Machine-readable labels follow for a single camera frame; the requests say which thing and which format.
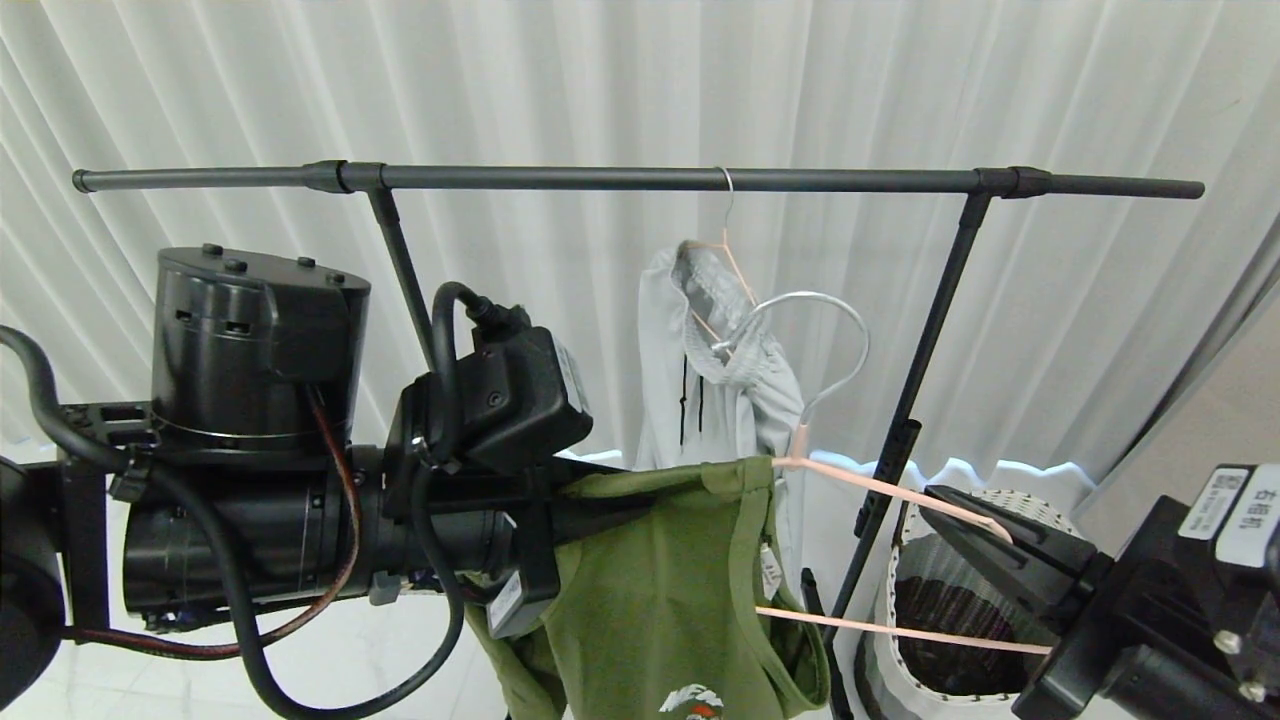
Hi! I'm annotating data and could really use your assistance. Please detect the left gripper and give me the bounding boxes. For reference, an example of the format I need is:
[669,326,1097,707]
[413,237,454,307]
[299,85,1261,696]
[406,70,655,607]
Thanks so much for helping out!
[350,446,563,642]

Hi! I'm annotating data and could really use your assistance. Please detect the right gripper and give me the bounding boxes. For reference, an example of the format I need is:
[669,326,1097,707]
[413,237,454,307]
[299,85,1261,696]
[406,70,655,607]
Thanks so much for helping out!
[918,485,1280,720]

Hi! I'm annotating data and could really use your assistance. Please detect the pink clothes hanger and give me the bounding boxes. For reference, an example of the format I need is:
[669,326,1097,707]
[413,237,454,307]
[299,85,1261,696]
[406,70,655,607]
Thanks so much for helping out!
[683,167,776,346]
[712,291,1053,658]

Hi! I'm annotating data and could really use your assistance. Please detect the green garment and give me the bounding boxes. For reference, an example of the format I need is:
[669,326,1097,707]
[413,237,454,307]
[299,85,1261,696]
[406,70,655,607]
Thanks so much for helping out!
[465,455,831,720]

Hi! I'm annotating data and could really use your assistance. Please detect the pale grey shorts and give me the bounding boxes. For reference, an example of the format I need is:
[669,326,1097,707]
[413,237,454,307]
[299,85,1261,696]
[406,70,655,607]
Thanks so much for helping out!
[635,242,807,591]

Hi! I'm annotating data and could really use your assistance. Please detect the white laundry basket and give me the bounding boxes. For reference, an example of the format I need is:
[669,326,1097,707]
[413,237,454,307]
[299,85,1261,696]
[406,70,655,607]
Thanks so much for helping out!
[862,488,1081,720]

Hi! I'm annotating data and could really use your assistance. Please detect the black clothes rack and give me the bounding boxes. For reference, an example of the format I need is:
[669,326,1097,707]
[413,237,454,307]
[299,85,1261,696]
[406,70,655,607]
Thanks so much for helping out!
[72,160,1206,720]

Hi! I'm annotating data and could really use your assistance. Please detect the white curtain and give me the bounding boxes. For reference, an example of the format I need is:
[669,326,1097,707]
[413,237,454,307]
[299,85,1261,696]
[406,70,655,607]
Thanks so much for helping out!
[0,0,1280,501]

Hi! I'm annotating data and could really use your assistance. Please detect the black cable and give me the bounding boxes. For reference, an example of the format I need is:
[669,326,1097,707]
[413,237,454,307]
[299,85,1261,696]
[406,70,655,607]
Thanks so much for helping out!
[0,325,469,720]
[429,281,533,463]

